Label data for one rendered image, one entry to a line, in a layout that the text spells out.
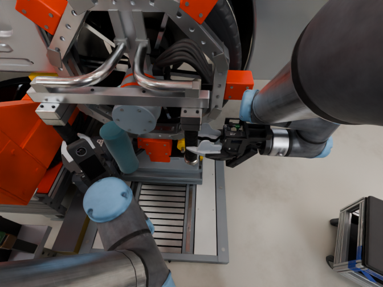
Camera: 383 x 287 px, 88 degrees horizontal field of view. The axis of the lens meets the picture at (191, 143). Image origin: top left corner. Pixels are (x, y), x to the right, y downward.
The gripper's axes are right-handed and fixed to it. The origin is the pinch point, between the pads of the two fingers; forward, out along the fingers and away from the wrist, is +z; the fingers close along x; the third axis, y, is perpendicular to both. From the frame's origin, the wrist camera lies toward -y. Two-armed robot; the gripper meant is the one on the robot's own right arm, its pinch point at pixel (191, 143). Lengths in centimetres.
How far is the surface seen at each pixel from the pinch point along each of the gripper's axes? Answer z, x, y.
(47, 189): 78, -7, -56
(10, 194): 62, 9, -21
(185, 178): 5, -23, -66
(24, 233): 63, 18, -38
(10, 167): 62, 2, -15
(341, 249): -76, 11, -68
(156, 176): 23, -24, -68
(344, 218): -84, -4, -68
